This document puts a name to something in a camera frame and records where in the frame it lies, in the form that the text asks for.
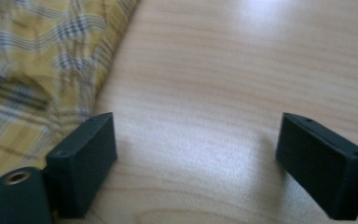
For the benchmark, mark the yellow plaid shirt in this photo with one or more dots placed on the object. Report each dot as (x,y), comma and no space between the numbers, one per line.
(37,77)

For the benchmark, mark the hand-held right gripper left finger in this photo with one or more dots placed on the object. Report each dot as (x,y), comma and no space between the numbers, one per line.
(80,161)

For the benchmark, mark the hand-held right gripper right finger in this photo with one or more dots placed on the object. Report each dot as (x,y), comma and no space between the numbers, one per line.
(320,165)

